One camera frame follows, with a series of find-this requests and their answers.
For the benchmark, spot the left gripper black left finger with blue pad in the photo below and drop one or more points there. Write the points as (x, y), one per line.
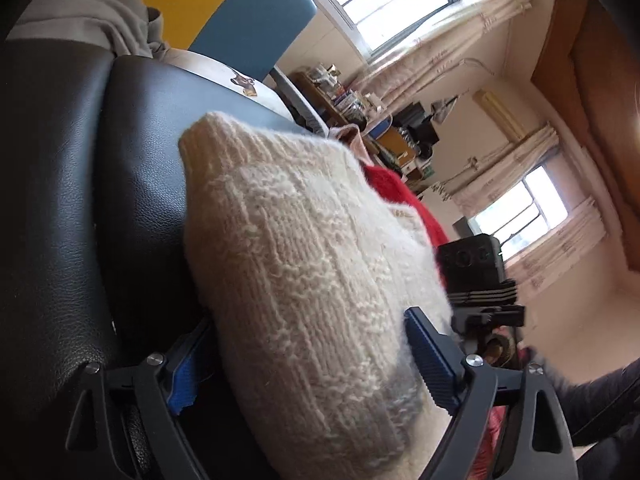
(125, 424)

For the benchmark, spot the pink beige garment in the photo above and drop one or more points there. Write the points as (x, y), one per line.
(350, 136)

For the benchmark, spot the black action camera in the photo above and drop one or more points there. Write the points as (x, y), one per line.
(474, 273)

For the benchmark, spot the dark sleeved forearm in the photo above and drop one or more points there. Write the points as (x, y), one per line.
(603, 416)

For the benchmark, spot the cream knitted sweater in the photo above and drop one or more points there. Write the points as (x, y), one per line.
(309, 272)

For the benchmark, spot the grey hoodie garment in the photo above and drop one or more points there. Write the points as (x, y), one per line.
(124, 27)

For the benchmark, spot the wall air conditioner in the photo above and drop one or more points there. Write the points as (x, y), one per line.
(503, 118)

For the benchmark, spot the red fuzzy garment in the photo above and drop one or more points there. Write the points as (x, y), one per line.
(389, 186)

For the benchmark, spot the beige patterned curtain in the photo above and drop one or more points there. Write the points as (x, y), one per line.
(402, 72)

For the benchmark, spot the small keychain charm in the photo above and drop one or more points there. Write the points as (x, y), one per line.
(247, 84)

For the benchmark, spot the cluttered wooden shelf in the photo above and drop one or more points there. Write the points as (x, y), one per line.
(403, 142)

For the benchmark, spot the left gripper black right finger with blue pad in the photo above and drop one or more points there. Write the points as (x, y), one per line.
(534, 443)

